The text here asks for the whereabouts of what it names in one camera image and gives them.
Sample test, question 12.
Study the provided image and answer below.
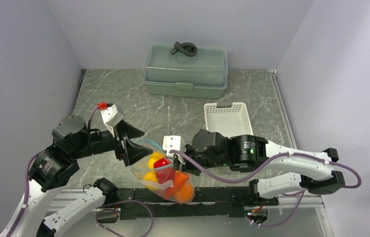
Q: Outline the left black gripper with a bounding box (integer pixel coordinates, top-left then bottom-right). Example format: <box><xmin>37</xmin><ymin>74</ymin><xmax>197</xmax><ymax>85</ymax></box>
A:
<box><xmin>72</xmin><ymin>118</ymin><xmax>153</xmax><ymax>164</ymax></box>

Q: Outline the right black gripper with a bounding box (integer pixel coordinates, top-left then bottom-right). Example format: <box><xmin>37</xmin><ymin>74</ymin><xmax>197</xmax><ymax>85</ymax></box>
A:
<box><xmin>173</xmin><ymin>143</ymin><xmax>229</xmax><ymax>176</ymax></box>

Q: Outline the white perforated plastic basket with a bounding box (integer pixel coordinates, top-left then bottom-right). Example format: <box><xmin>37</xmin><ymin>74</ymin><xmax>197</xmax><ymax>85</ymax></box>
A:
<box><xmin>204</xmin><ymin>102</ymin><xmax>253</xmax><ymax>138</ymax></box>

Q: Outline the small yellow fruit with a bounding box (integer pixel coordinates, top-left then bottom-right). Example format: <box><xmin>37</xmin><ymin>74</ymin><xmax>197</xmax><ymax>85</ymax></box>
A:
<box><xmin>143</xmin><ymin>171</ymin><xmax>158</xmax><ymax>190</ymax></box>

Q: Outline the red orange carrot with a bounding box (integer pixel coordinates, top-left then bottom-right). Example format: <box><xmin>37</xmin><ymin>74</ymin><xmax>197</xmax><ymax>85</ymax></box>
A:
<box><xmin>164</xmin><ymin>171</ymin><xmax>189</xmax><ymax>199</ymax></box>

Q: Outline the clear zip top bag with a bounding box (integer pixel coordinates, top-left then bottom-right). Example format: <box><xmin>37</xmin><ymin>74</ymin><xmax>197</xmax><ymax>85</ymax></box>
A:
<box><xmin>130</xmin><ymin>139</ymin><xmax>195</xmax><ymax>203</ymax></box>

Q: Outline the red bell pepper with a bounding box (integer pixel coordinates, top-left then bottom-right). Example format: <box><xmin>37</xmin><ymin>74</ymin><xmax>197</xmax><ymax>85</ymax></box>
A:
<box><xmin>154</xmin><ymin>158</ymin><xmax>175</xmax><ymax>184</ymax></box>

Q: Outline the yellow lemon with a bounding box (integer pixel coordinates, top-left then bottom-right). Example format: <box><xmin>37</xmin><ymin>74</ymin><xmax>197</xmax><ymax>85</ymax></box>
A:
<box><xmin>147</xmin><ymin>152</ymin><xmax>164</xmax><ymax>169</ymax></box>

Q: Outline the orange tangerine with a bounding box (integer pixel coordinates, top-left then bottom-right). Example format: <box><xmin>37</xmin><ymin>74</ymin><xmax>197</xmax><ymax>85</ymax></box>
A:
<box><xmin>173</xmin><ymin>183</ymin><xmax>194</xmax><ymax>202</ymax></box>

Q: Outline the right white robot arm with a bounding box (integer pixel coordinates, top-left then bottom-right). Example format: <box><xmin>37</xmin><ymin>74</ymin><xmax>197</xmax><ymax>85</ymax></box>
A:
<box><xmin>163</xmin><ymin>129</ymin><xmax>345</xmax><ymax>205</ymax></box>

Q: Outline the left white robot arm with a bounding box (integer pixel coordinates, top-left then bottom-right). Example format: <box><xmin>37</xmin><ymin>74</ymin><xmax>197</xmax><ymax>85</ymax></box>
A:
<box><xmin>0</xmin><ymin>116</ymin><xmax>152</xmax><ymax>237</ymax></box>

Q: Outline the green plastic storage box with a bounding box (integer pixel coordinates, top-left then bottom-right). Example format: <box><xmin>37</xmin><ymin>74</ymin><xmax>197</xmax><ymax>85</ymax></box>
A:
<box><xmin>144</xmin><ymin>43</ymin><xmax>228</xmax><ymax>99</ymax></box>

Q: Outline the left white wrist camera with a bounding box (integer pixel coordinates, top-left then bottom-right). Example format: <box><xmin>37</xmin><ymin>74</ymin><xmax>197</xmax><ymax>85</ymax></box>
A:
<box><xmin>97</xmin><ymin>102</ymin><xmax>124</xmax><ymax>137</ymax></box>

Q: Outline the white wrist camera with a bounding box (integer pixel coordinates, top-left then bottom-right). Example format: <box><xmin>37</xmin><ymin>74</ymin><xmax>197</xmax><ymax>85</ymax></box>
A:
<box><xmin>162</xmin><ymin>135</ymin><xmax>186</xmax><ymax>158</ymax></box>
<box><xmin>97</xmin><ymin>102</ymin><xmax>124</xmax><ymax>137</ymax></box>

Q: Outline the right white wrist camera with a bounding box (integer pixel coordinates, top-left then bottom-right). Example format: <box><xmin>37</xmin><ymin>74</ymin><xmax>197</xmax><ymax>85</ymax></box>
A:
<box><xmin>162</xmin><ymin>135</ymin><xmax>186</xmax><ymax>158</ymax></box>

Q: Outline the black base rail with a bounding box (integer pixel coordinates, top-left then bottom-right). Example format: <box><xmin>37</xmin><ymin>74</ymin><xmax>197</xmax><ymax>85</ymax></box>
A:
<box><xmin>104</xmin><ymin>187</ymin><xmax>279</xmax><ymax>220</ymax></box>

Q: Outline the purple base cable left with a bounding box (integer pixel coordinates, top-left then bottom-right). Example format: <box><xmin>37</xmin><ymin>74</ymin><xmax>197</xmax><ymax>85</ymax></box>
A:
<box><xmin>94</xmin><ymin>198</ymin><xmax>155</xmax><ymax>237</ymax></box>

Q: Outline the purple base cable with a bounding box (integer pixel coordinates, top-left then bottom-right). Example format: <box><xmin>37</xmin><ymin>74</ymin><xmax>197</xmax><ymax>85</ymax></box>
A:
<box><xmin>246</xmin><ymin>191</ymin><xmax>305</xmax><ymax>229</ymax></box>
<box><xmin>94</xmin><ymin>198</ymin><xmax>155</xmax><ymax>237</ymax></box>

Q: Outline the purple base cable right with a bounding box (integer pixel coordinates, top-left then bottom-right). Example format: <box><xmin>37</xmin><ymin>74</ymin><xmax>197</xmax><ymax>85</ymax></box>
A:
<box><xmin>246</xmin><ymin>191</ymin><xmax>305</xmax><ymax>229</ymax></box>

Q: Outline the black knotted hose piece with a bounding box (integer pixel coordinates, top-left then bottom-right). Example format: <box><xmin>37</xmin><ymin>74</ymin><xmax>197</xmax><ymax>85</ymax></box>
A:
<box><xmin>170</xmin><ymin>41</ymin><xmax>199</xmax><ymax>58</ymax></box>

